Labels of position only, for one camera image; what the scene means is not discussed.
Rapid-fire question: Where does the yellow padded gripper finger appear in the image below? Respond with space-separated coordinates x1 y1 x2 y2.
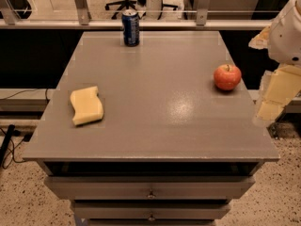
256 64 301 122
248 26 271 50

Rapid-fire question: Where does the red apple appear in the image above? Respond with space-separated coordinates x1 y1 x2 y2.
214 64 242 91

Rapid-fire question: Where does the yellow sponge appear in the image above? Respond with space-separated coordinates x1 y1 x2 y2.
70 86 104 126

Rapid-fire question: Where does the grey drawer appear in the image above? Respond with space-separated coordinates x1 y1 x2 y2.
44 176 255 200
71 201 230 221

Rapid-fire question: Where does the black floor cable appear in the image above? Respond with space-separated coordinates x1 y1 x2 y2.
0 124 32 170

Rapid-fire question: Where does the blue pepsi can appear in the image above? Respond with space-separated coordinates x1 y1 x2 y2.
121 9 140 46

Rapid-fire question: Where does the grey drawer cabinet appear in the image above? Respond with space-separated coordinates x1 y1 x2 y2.
24 31 278 226

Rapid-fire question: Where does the lower grey drawer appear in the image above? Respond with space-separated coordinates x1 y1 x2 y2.
71 201 230 221

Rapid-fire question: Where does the upper grey drawer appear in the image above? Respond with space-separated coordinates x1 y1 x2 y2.
44 176 255 200

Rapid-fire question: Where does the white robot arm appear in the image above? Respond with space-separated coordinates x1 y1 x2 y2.
248 0 301 123

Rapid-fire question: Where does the metal railing frame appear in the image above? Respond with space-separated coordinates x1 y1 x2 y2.
0 0 272 30

